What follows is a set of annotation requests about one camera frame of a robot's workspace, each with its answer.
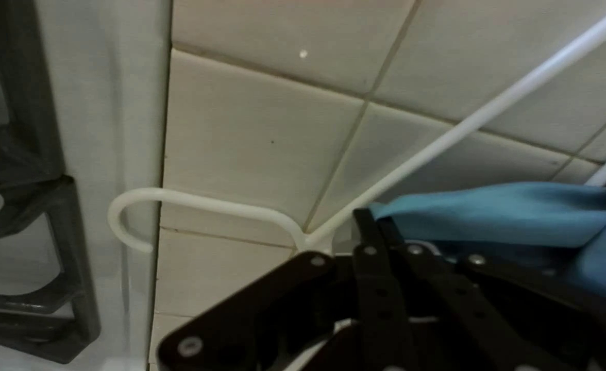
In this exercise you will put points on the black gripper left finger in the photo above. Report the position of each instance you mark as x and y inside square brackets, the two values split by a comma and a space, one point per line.
[248, 315]

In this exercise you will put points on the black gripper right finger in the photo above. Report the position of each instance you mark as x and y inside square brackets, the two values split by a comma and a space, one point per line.
[482, 322]

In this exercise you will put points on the blue cloth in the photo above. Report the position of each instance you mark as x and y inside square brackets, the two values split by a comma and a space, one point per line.
[510, 212]

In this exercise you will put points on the white gas stove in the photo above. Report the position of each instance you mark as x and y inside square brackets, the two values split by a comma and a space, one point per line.
[125, 104]

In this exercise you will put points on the black stove burner grate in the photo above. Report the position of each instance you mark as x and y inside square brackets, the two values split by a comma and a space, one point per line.
[28, 104]

